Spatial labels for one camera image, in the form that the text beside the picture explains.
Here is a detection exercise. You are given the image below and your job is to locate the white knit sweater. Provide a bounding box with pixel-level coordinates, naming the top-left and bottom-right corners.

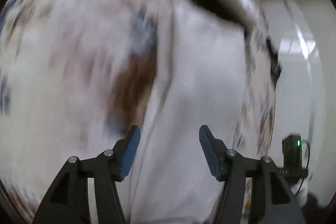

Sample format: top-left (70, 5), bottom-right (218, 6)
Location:
top-left (128, 0), bottom-right (246, 223)

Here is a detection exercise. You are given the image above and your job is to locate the floral bed quilt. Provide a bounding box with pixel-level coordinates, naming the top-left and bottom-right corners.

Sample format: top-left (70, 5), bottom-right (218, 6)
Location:
top-left (1, 0), bottom-right (276, 223)

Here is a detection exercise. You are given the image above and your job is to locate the black folded garment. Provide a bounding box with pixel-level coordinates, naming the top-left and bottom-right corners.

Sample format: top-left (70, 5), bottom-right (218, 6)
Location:
top-left (192, 0), bottom-right (254, 35)

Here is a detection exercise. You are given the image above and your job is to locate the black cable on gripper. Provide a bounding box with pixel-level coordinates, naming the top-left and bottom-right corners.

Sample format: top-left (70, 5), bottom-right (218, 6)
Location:
top-left (294, 139), bottom-right (311, 198)

